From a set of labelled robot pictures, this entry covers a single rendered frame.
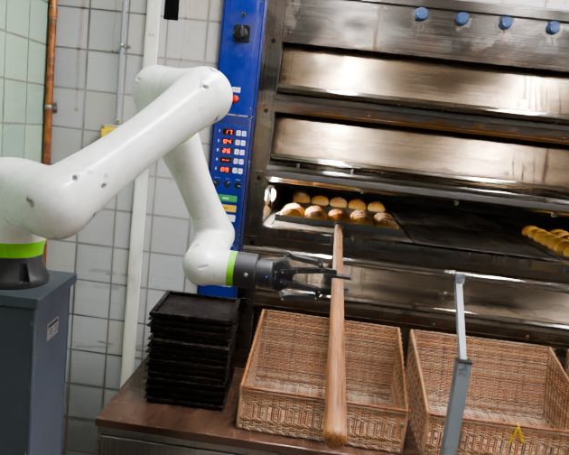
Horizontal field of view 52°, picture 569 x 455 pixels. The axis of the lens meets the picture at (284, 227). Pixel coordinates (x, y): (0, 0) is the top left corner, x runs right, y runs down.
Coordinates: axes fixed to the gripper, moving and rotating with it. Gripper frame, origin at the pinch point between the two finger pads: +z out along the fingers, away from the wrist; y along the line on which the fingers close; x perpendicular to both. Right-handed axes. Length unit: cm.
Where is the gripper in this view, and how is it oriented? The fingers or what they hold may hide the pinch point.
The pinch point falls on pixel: (336, 283)
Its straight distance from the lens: 151.0
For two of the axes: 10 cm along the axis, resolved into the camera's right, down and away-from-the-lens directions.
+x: -0.9, 1.5, -9.8
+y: -1.2, 9.8, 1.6
